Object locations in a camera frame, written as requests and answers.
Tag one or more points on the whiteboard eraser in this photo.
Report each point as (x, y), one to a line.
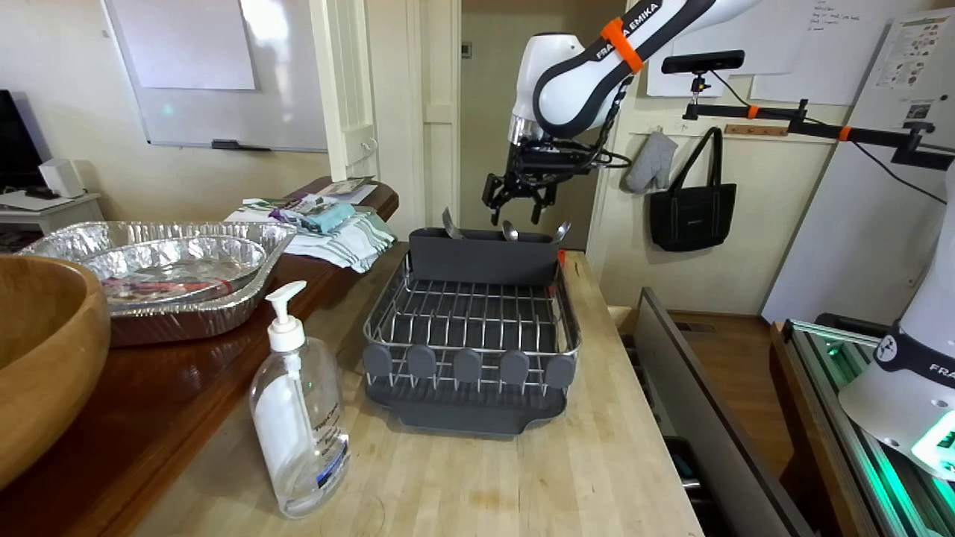
(239, 145)

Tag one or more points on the grey drawer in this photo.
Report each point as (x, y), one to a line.
(709, 418)

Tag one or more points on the wooden hook rail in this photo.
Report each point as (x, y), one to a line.
(755, 130)

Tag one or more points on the wooden bowl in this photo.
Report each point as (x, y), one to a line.
(37, 358)

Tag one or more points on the small white box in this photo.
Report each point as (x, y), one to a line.
(61, 177)

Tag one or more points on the round foil pan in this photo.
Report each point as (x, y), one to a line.
(171, 265)

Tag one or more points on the camera on mount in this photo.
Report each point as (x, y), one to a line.
(776, 113)

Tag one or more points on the small white table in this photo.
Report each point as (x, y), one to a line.
(52, 210)

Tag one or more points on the whiteboard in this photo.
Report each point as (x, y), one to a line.
(283, 89)

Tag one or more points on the metal spoon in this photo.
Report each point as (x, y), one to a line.
(509, 231)
(451, 224)
(561, 231)

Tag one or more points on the grey oven mitt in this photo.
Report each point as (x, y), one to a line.
(650, 164)

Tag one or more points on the dark wooden table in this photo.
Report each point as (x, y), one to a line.
(149, 395)

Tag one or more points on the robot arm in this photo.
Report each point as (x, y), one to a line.
(589, 82)

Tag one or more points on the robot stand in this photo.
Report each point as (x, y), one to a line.
(835, 418)

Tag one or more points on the monitor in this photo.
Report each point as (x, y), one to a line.
(16, 145)

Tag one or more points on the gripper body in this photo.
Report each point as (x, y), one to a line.
(539, 165)

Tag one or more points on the stack of folded towels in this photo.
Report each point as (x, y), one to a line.
(347, 239)

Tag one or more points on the clear pump soap bottle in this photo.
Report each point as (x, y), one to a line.
(300, 418)

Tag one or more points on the pile of papers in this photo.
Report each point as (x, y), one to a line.
(328, 192)

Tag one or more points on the large foil tray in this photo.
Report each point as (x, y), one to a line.
(186, 317)

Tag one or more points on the grey utensil holder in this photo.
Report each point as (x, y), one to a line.
(483, 259)

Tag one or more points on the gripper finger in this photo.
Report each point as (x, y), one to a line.
(545, 200)
(495, 195)

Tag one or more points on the black tote bag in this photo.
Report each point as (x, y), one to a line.
(692, 216)

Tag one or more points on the cream door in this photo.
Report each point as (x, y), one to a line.
(351, 89)

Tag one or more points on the grey dish rack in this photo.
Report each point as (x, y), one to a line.
(470, 335)

